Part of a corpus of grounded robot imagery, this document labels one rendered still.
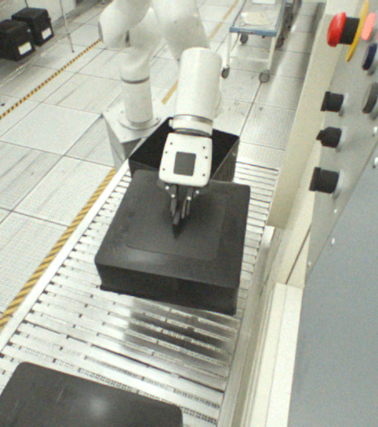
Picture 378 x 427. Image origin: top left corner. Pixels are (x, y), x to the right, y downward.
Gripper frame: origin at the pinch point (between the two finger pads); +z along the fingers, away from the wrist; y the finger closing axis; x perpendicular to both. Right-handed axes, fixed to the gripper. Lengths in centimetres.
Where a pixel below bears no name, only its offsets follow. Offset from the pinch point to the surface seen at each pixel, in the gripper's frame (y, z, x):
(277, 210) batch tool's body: 22.4, -2.4, 21.6
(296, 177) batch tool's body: 24.3, -11.0, 12.8
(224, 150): 4, -20, 51
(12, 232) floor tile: -118, 35, 117
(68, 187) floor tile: -102, 4, 148
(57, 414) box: -10.4, 32.4, -23.6
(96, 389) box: -5.9, 29.3, -20.5
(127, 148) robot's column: -37, -19, 69
